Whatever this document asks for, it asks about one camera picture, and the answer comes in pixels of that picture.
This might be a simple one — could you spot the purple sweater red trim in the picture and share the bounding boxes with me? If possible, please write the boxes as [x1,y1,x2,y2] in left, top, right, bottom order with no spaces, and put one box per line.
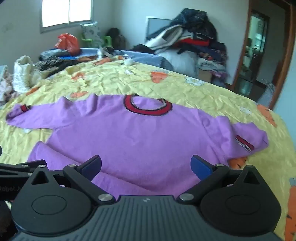
[6,94,268,197]

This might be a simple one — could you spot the dark patterned clothes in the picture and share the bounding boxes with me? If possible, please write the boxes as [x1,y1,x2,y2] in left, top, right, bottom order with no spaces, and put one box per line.
[33,55,98,77]

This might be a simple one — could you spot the pile of clothes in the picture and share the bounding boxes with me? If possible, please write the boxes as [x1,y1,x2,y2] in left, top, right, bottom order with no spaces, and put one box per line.
[132,9,228,87]

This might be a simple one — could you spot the checkered laundry basket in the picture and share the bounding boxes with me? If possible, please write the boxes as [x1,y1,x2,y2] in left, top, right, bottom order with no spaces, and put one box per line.
[257,81,275,108]

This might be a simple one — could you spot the yellow carrot print bedsheet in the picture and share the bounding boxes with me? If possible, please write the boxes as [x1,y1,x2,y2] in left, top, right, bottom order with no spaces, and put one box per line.
[1,61,295,240]

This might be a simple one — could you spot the white fluffy garment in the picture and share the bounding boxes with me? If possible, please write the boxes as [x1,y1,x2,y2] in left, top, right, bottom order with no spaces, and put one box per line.
[12,55,58,94]

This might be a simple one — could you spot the white plush toy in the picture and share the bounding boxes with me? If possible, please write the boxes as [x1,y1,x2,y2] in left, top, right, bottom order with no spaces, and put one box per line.
[124,58,134,66]

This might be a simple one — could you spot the blue quilted blanket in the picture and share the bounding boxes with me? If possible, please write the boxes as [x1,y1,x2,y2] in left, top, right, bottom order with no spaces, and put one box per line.
[39,48,174,71]

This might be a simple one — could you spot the red plastic bag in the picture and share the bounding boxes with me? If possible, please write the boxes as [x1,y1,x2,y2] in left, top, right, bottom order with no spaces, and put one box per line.
[55,33,80,56]

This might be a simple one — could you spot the green plastic chair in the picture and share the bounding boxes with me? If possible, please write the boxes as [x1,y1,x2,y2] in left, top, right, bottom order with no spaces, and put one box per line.
[81,34,112,48]

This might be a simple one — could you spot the floral pillow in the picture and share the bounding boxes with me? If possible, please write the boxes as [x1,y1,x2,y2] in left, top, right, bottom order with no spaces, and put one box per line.
[80,21,104,48]

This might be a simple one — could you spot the grey framed board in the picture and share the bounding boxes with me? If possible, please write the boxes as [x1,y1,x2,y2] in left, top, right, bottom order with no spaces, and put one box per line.
[144,16,171,41]

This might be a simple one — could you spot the window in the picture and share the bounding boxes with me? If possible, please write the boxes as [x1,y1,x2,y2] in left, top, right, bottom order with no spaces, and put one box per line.
[40,0,93,33]

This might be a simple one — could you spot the dark bag by wall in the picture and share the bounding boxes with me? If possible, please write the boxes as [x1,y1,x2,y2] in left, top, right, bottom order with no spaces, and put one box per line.
[106,28,126,50]

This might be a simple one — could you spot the wooden door frame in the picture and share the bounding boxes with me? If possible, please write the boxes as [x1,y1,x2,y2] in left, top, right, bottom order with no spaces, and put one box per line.
[231,1,295,109]

